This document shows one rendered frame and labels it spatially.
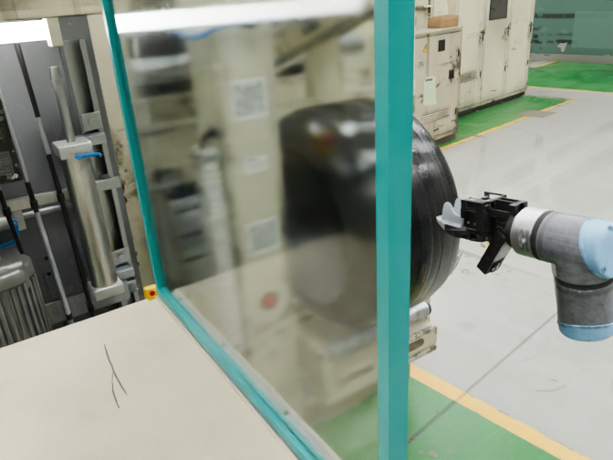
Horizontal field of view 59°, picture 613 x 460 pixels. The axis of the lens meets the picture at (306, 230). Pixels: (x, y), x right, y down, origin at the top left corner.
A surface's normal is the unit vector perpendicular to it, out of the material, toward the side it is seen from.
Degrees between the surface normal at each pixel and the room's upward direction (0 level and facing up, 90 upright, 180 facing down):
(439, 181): 61
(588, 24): 90
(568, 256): 95
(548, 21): 90
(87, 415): 0
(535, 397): 0
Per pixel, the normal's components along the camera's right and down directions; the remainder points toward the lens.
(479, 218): -0.83, 0.27
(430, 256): 0.55, 0.38
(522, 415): -0.06, -0.92
